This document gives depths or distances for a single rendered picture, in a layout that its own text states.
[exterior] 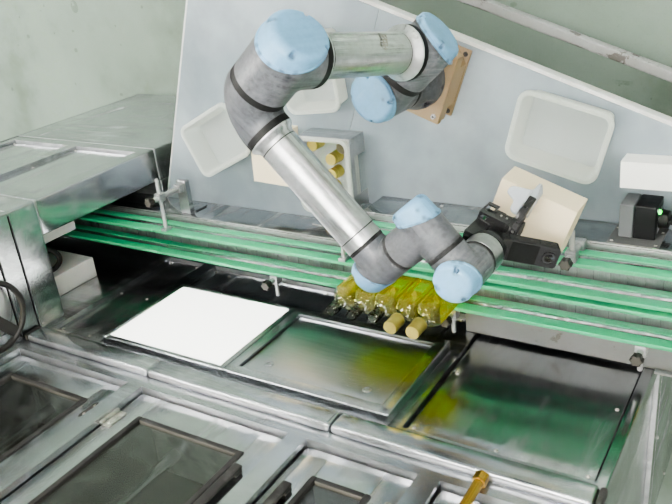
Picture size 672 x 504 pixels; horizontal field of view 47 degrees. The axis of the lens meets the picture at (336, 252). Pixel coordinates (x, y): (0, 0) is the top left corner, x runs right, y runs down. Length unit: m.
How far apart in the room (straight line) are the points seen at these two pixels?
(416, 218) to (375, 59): 0.36
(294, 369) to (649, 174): 0.94
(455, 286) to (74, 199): 1.44
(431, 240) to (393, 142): 0.81
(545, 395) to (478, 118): 0.69
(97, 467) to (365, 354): 0.68
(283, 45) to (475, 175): 0.85
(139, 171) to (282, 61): 1.36
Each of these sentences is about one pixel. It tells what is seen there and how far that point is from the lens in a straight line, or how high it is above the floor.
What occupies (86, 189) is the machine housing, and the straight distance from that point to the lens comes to 2.48.
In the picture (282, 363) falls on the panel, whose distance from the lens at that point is 1.96.
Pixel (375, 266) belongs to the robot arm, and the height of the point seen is 1.44.
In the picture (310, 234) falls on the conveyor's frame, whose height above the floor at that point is 0.87.
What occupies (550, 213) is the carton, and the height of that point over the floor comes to 1.13.
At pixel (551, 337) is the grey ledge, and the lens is 1.99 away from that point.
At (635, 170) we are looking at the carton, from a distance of 1.84.
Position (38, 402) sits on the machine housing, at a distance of 2.14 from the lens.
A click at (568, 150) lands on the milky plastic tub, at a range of 1.92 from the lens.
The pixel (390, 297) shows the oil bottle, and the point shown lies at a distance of 1.88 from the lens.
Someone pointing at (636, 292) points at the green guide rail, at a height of 0.91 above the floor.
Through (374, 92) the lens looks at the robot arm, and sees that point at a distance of 1.71.
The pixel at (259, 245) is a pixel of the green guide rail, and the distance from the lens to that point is 2.22.
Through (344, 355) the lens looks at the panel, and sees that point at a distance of 1.96.
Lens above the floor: 2.52
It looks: 49 degrees down
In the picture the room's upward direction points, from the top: 128 degrees counter-clockwise
